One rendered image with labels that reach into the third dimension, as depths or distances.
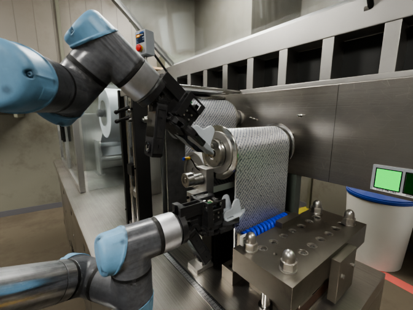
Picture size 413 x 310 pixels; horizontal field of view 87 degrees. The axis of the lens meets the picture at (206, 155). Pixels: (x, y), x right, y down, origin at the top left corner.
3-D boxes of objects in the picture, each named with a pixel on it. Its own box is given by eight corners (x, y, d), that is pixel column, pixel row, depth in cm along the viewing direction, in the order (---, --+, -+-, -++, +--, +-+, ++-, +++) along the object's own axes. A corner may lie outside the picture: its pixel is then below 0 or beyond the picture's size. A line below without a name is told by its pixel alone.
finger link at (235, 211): (253, 195, 57) (226, 204, 51) (252, 217, 58) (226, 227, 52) (244, 192, 59) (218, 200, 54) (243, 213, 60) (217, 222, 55)
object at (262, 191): (233, 237, 60) (235, 171, 56) (283, 213, 74) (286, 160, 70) (234, 238, 59) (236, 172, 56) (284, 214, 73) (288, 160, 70)
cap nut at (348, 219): (338, 222, 66) (340, 208, 65) (344, 219, 68) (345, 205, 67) (353, 227, 63) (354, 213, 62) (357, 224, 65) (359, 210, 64)
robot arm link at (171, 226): (166, 261, 42) (149, 242, 48) (185, 252, 45) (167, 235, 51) (165, 225, 41) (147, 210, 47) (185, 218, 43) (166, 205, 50)
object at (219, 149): (201, 160, 62) (205, 135, 59) (207, 159, 63) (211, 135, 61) (218, 171, 57) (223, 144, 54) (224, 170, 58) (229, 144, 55)
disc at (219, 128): (201, 173, 66) (201, 124, 64) (203, 173, 67) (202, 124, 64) (236, 184, 55) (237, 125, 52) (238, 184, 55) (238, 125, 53)
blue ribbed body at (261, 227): (237, 242, 60) (237, 230, 59) (283, 219, 73) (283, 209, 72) (246, 248, 57) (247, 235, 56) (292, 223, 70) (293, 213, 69)
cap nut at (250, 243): (239, 248, 53) (239, 231, 52) (249, 243, 56) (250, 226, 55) (251, 256, 50) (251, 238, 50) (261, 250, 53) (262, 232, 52)
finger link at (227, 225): (243, 219, 53) (215, 230, 48) (243, 224, 54) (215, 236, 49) (230, 212, 57) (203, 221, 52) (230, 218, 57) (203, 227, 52)
